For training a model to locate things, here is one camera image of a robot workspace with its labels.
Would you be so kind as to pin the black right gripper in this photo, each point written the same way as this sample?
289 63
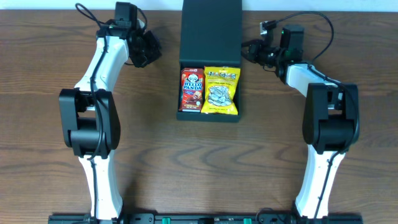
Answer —
254 45

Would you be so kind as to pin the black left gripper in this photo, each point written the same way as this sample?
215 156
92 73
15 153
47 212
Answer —
156 50

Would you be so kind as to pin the yellow Hacks candy bag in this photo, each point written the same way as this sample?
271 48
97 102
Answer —
220 88

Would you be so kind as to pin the dark green box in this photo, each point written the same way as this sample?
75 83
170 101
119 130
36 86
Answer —
211 33

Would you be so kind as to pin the red Hello Panda box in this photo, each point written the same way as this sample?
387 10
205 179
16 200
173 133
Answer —
192 86

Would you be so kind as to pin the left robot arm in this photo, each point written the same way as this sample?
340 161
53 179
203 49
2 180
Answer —
90 121

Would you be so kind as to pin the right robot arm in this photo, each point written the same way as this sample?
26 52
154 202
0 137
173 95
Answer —
330 119

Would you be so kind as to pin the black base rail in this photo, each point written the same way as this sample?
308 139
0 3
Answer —
150 218

